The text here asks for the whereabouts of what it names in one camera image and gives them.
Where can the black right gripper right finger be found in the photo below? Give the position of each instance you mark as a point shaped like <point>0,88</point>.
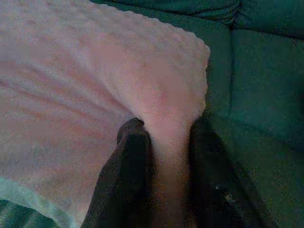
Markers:
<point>206,166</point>

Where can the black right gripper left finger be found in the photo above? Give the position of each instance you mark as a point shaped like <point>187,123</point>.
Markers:
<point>133,166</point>

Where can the pink dimpled pillow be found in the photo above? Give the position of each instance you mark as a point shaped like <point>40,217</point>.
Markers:
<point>95,71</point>

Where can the dark green sofa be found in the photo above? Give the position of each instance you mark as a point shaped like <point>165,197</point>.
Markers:
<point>261,95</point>

